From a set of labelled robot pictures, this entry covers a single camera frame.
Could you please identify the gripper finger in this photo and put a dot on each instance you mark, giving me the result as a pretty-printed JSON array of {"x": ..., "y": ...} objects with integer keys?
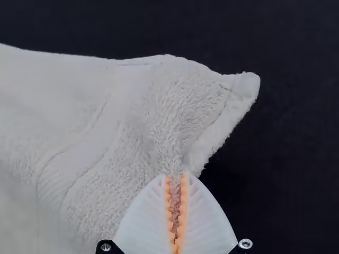
[
  {"x": 143, "y": 225},
  {"x": 206, "y": 225}
]

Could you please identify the pale towel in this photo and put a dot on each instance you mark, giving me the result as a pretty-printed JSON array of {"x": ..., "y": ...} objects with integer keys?
[{"x": 106, "y": 119}]

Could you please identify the black mat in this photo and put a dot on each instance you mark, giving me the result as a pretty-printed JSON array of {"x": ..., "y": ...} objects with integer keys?
[{"x": 291, "y": 145}]

